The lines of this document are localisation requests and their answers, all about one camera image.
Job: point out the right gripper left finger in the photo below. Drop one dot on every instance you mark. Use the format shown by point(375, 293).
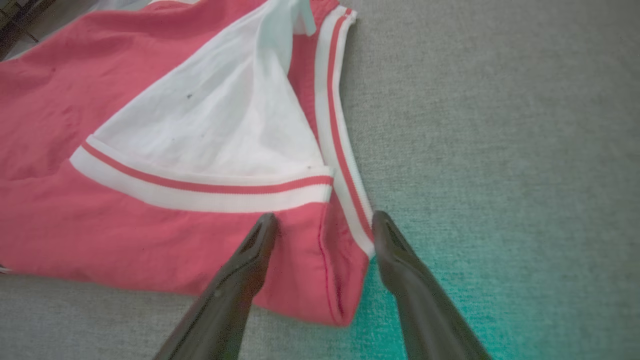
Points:
point(235, 295)

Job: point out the red garment white striped trim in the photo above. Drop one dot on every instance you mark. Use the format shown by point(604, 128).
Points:
point(100, 235)

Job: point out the grey sofa seat cushion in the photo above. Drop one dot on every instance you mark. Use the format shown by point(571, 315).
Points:
point(500, 150)

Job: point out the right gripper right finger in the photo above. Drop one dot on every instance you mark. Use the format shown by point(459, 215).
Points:
point(425, 310)

